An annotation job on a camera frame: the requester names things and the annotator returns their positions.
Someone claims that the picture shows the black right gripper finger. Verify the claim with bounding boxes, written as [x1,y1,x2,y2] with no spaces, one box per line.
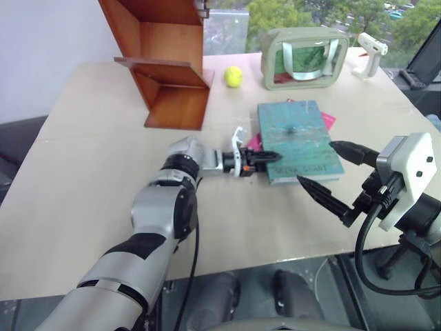
[296,174,355,228]
[329,139,382,168]

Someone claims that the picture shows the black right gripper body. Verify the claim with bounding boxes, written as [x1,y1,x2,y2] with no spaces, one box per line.
[350,164,398,228]

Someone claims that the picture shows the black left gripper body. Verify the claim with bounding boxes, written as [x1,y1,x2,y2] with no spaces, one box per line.
[240,147,258,179]

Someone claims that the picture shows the teal hardcover book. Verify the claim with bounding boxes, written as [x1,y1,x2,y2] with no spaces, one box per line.
[257,100,346,186]

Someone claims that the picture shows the pink book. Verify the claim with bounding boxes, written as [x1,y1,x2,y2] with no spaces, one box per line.
[246,99,337,152]

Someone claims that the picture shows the wooden bookshelf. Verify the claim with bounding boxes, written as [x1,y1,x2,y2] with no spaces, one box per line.
[98,0,216,132]

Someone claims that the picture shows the black tripod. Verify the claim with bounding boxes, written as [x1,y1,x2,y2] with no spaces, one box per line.
[377,232,441,297]

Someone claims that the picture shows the yellow tennis ball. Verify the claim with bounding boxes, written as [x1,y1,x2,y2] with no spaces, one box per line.
[225,66,245,89]

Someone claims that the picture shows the white glue gun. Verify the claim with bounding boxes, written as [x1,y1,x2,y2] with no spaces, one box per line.
[351,32,389,79]

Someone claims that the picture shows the clear bag with green trim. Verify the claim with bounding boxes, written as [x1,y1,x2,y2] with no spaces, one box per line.
[260,27,351,92]

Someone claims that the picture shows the green cloth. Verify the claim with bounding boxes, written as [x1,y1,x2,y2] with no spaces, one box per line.
[291,46,327,75]

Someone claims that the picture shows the black monitor stand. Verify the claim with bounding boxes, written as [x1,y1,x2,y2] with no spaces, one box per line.
[399,20,441,91]

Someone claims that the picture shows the black sofa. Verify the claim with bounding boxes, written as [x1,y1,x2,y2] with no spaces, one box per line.
[0,115,49,204]

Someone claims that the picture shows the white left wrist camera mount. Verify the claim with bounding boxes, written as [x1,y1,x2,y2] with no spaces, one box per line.
[229,126,249,179]

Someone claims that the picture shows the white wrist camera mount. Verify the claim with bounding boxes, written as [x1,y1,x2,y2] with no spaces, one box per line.
[375,132,435,231]
[229,126,249,179]

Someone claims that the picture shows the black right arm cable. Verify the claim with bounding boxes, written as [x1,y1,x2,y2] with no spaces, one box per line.
[354,185,441,298]

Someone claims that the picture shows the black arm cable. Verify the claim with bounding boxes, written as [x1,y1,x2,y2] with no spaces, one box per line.
[172,177,204,331]
[354,185,441,298]

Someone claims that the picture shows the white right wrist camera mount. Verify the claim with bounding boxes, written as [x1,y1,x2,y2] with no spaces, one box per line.
[375,132,435,231]

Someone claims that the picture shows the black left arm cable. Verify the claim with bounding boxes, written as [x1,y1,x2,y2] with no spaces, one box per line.
[172,177,204,331]

